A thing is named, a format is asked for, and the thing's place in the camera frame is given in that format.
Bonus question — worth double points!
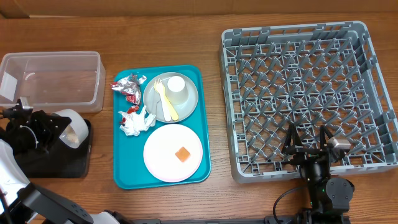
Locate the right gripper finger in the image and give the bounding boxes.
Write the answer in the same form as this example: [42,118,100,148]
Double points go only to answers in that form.
[283,123,302,149]
[319,125,333,149]

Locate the small grey bowl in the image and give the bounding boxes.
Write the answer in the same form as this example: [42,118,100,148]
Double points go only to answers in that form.
[53,109,89,149]

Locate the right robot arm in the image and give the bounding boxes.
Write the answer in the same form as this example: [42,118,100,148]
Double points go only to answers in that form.
[273,124,355,223]

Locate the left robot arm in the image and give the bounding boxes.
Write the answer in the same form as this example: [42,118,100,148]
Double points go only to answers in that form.
[1,101,129,224]

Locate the grey dishwasher rack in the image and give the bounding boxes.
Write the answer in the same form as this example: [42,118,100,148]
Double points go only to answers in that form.
[220,21,397,183]

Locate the black plastic tray bin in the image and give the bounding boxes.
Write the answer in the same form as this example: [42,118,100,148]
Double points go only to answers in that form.
[15,119,93,178]

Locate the clear plastic bin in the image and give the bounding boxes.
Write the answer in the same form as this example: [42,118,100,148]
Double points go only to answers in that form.
[1,51,106,113]

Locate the crumpled white napkin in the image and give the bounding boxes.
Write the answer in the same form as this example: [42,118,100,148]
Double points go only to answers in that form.
[118,106,156,136]

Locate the small red wrapper piece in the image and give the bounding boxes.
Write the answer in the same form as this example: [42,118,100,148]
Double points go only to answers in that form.
[120,105,139,125]

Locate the orange food cube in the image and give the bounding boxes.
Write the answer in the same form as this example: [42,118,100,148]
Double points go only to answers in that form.
[175,147,191,162]

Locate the crumpled silver red wrapper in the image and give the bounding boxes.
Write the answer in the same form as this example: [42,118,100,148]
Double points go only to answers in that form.
[110,74,147,105]

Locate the white upturned cup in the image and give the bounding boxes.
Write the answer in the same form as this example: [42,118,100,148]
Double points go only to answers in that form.
[167,75,188,105]

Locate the grey round plate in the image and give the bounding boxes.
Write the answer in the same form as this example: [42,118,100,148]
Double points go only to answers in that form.
[142,72,198,123]

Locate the large white plate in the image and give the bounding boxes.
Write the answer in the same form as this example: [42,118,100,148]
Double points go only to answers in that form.
[143,124,203,182]

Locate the teal serving tray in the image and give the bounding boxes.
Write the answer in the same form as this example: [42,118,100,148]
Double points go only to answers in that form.
[113,65,211,190]

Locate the yellow plastic fork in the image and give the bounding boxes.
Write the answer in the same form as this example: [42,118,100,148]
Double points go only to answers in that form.
[154,78,179,121]

